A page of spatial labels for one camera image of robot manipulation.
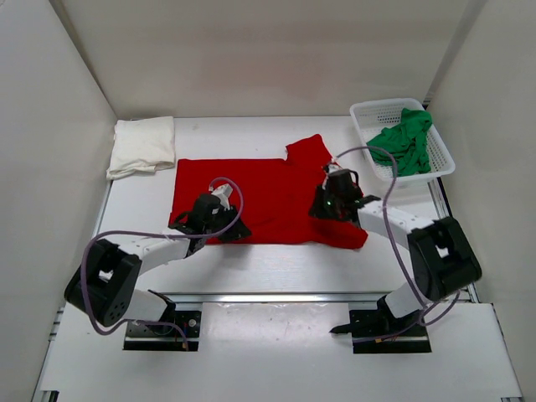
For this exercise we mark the aluminium rail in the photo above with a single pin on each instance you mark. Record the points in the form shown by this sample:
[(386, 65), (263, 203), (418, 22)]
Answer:
[(273, 297)]

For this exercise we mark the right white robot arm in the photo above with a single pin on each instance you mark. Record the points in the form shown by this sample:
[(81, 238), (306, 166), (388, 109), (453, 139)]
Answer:
[(442, 260)]

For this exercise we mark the green t shirt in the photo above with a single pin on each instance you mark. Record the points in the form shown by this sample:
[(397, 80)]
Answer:
[(405, 144)]

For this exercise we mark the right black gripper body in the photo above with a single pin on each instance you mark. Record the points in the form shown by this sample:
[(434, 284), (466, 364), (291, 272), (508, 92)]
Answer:
[(341, 203)]

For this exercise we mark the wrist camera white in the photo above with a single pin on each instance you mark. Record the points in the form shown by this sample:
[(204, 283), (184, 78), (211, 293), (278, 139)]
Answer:
[(331, 167), (223, 193)]

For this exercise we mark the white t shirt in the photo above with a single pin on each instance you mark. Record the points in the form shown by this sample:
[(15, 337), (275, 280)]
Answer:
[(142, 146)]

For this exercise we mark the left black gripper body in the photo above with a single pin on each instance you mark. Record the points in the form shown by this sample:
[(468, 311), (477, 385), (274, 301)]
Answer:
[(222, 219)]

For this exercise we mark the red t shirt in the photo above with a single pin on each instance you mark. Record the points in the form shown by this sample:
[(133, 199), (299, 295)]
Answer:
[(277, 193)]

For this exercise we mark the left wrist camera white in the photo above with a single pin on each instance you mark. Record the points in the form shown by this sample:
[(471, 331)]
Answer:
[(223, 193)]

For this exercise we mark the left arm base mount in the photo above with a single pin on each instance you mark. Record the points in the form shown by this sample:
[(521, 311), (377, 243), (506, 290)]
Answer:
[(157, 323)]

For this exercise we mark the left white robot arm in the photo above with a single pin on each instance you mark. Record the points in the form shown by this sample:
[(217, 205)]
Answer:
[(104, 285)]

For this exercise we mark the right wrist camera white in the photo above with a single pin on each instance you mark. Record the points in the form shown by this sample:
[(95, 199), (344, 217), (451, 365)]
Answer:
[(331, 167)]

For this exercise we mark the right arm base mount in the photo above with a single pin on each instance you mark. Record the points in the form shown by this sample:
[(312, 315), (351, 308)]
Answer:
[(378, 331)]

